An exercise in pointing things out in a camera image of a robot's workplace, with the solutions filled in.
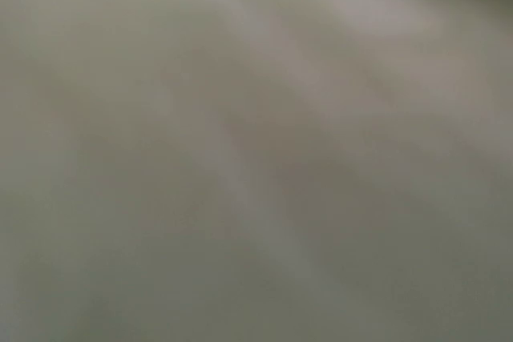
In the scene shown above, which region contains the green knotted plastic bag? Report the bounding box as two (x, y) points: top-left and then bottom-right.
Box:
(1, 0), (512, 341)

